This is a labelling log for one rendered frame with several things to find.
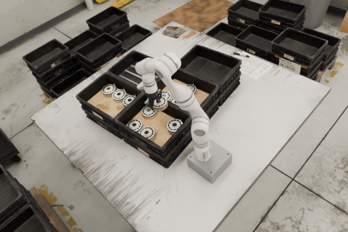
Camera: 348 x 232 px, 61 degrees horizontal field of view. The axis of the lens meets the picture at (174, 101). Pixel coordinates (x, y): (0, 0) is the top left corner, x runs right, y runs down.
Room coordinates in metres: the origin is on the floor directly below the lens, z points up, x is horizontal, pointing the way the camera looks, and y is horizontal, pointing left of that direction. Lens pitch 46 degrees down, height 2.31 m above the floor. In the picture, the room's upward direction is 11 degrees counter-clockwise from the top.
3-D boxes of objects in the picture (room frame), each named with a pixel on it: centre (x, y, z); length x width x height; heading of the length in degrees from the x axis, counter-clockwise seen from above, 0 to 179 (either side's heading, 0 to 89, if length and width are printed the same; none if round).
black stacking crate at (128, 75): (1.71, 0.21, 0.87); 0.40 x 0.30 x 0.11; 44
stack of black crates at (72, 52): (2.91, 0.90, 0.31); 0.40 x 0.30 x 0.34; 128
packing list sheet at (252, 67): (1.79, -0.64, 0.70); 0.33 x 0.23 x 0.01; 38
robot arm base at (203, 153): (0.97, -0.11, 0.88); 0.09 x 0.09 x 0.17; 41
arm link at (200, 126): (0.96, -0.11, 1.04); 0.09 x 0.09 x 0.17; 74
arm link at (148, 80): (1.24, 0.11, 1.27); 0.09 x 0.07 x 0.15; 117
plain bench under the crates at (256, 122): (1.52, 0.00, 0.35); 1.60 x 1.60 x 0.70; 38
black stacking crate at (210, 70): (1.63, -0.28, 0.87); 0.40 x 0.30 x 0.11; 44
